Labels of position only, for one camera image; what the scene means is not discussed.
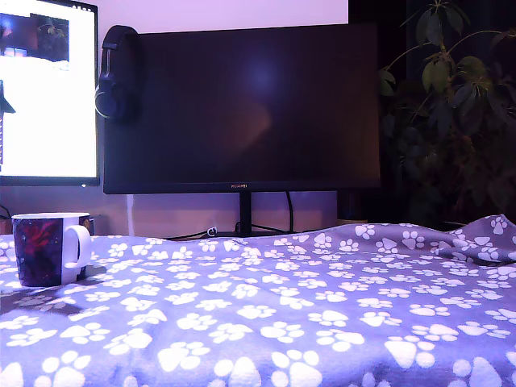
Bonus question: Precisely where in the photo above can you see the lit computer monitor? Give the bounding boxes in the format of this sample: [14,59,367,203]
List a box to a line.
[0,0,101,188]

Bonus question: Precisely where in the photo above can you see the black headphones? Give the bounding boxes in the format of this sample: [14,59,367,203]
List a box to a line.
[94,24,142,123]

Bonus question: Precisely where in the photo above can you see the mug with dark print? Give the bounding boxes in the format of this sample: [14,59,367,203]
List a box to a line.
[10,212,93,288]

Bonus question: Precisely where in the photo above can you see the black Huawei monitor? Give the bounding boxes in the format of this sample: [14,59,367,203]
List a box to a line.
[102,22,382,237]

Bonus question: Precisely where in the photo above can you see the paw print cloth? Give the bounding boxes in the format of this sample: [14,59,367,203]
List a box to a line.
[0,213,516,387]

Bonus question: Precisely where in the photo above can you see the leafy houseplant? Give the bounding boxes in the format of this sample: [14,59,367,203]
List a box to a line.
[378,0,516,231]

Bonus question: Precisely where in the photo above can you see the thin black cable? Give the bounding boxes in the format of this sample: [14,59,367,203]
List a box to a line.
[167,229,210,241]

